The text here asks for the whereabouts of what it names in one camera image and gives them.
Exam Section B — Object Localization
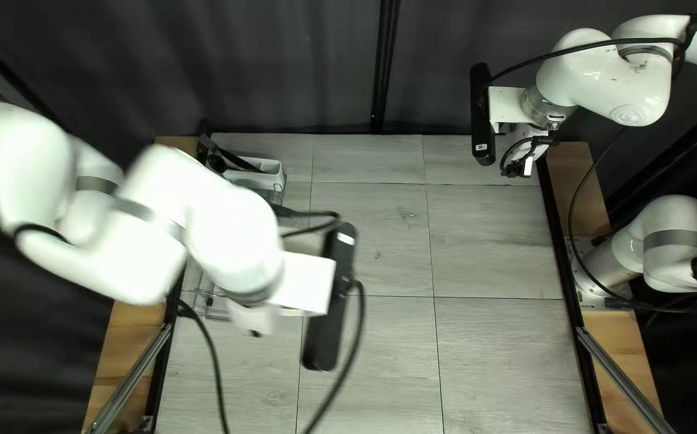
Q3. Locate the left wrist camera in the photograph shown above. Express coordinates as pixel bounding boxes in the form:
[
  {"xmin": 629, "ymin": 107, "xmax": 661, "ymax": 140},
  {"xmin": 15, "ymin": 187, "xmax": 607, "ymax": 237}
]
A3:
[{"xmin": 302, "ymin": 222, "xmax": 359, "ymax": 372}]

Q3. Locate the wire dish rack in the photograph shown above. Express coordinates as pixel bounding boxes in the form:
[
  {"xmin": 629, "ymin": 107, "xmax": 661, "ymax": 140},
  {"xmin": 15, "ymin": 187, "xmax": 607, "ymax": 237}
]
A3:
[{"xmin": 180, "ymin": 141, "xmax": 292, "ymax": 321}]

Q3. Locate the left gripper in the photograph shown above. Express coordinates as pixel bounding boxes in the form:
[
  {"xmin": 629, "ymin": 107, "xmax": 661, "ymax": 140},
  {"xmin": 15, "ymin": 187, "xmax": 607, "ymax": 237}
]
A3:
[{"xmin": 228, "ymin": 252, "xmax": 337, "ymax": 336}]

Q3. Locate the black fork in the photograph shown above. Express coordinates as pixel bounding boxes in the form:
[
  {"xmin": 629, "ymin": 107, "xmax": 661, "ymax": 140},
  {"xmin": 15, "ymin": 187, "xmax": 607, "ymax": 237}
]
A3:
[{"xmin": 198, "ymin": 134, "xmax": 262, "ymax": 174}]

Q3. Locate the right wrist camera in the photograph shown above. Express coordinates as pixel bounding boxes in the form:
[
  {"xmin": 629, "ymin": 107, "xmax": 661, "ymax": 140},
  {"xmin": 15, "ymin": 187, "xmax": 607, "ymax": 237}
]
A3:
[{"xmin": 470, "ymin": 62, "xmax": 497, "ymax": 167}]

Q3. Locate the white cutlery holder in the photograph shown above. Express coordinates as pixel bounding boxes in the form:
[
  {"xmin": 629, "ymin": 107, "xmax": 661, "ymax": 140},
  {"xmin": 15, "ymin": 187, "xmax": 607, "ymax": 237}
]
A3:
[{"xmin": 223, "ymin": 157, "xmax": 287, "ymax": 192}]

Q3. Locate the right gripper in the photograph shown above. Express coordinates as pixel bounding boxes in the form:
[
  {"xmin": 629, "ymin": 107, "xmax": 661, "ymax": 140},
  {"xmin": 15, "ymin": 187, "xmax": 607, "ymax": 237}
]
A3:
[{"xmin": 488, "ymin": 86, "xmax": 557, "ymax": 177}]

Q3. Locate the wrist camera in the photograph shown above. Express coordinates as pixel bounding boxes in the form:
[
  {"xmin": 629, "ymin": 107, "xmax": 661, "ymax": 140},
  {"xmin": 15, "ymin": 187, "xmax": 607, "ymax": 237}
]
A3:
[
  {"xmin": 302, "ymin": 222, "xmax": 359, "ymax": 372},
  {"xmin": 470, "ymin": 62, "xmax": 497, "ymax": 167}
]

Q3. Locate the black cable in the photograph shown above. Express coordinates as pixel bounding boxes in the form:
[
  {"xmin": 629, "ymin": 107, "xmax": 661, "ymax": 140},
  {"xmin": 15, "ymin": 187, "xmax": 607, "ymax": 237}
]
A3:
[
  {"xmin": 499, "ymin": 135, "xmax": 560, "ymax": 178},
  {"xmin": 270, "ymin": 204, "xmax": 343, "ymax": 239},
  {"xmin": 567, "ymin": 123, "xmax": 697, "ymax": 314},
  {"xmin": 176, "ymin": 278, "xmax": 367, "ymax": 434},
  {"xmin": 480, "ymin": 36, "xmax": 687, "ymax": 91}
]

